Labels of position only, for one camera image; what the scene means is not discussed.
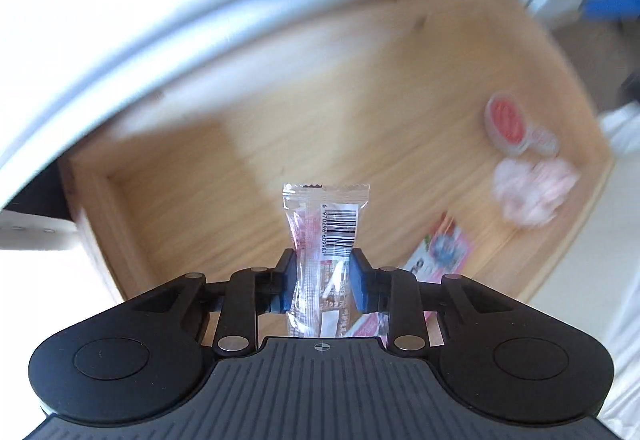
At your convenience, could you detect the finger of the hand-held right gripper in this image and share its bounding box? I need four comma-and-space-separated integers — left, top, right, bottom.
584, 0, 640, 24

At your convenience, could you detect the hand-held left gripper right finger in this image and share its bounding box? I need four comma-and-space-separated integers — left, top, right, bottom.
349, 247, 522, 358

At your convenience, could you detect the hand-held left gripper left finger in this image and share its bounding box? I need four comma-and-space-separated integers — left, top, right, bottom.
134, 247, 298, 357

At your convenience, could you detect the clear snack packet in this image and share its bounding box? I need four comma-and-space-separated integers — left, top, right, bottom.
281, 181, 372, 339

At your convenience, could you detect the wooden drawer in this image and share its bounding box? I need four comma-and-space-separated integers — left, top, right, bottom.
57, 0, 617, 317

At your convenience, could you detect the pink colourful snack packet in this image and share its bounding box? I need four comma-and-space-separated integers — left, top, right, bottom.
350, 214, 474, 339

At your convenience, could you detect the clear jelly cup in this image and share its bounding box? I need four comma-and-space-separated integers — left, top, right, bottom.
525, 125, 559, 157

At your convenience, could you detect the red lid jelly cup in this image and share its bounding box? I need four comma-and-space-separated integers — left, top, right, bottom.
484, 92, 534, 154

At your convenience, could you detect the crumpled pink white wrapper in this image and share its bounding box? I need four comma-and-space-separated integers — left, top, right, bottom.
492, 157, 581, 228

